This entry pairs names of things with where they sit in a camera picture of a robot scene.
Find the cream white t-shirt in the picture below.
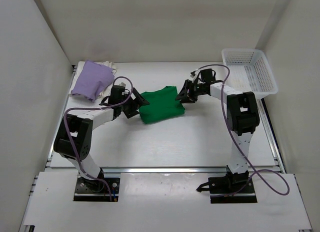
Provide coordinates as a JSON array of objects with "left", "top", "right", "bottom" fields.
[{"left": 74, "top": 60, "right": 118, "bottom": 98}]

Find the green t-shirt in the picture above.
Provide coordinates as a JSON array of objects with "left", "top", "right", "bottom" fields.
[{"left": 139, "top": 86, "right": 185, "bottom": 124}]

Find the purple t-shirt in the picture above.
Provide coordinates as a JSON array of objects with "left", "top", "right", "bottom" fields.
[{"left": 70, "top": 59, "right": 116, "bottom": 103}]

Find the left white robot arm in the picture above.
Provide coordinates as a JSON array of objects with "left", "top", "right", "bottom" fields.
[{"left": 53, "top": 85, "right": 150, "bottom": 181}]

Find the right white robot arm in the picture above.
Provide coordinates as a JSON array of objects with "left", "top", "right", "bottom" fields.
[{"left": 175, "top": 69, "right": 260, "bottom": 175}]

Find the white plastic basket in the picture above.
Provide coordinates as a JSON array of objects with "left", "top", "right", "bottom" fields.
[{"left": 221, "top": 48, "right": 278, "bottom": 99}]

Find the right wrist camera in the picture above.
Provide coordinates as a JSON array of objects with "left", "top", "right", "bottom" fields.
[{"left": 190, "top": 71, "right": 200, "bottom": 82}]

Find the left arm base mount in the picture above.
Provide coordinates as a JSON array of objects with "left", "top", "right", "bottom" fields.
[{"left": 73, "top": 176, "right": 121, "bottom": 203}]

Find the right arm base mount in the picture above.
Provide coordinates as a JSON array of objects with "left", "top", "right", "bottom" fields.
[{"left": 196, "top": 169, "right": 258, "bottom": 204}]

